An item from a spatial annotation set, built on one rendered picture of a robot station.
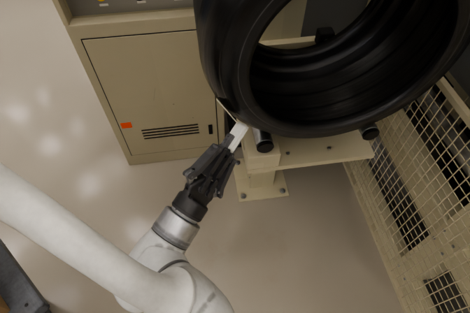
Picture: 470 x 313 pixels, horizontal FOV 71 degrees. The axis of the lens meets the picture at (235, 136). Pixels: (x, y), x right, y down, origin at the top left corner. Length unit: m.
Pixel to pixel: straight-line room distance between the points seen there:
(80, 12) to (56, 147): 1.05
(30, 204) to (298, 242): 1.35
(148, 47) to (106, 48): 0.15
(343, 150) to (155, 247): 0.58
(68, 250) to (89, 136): 1.67
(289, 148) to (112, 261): 0.60
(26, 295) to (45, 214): 0.57
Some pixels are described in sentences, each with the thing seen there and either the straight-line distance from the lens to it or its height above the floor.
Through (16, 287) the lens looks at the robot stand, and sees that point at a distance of 1.12.
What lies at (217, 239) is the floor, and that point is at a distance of 1.69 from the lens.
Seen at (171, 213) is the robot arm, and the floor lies 0.95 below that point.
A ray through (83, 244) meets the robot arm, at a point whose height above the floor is 1.12.
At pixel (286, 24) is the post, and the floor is 1.00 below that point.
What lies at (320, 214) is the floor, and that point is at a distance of 1.79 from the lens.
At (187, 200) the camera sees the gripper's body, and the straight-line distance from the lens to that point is 0.71.
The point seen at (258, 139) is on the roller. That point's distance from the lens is 0.84.
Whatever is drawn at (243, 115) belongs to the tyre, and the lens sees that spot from 0.72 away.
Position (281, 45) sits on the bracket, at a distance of 1.07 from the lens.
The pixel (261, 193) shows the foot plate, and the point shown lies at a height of 0.01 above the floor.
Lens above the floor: 1.58
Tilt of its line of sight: 52 degrees down
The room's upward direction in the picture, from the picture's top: straight up
